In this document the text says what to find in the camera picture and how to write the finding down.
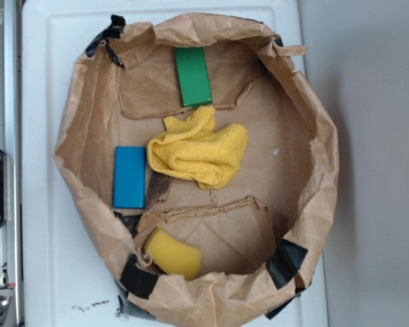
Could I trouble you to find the yellow terry cloth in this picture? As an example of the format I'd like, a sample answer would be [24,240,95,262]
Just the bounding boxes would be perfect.
[147,105,249,190]

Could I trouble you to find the brown paper bag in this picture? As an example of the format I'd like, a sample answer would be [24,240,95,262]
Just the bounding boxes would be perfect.
[55,13,339,326]

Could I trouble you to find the blue wooden block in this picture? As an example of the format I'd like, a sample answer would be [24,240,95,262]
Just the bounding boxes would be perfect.
[113,146,146,208]

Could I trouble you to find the yellow sponge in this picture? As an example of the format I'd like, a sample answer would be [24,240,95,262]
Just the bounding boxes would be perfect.
[144,228,202,281]

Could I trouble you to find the green wooden block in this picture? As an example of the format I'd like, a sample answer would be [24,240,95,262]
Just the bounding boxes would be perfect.
[175,47,213,108]

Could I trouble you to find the aluminium frame rail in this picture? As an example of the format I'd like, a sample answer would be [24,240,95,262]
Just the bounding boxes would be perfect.
[0,1,25,326]

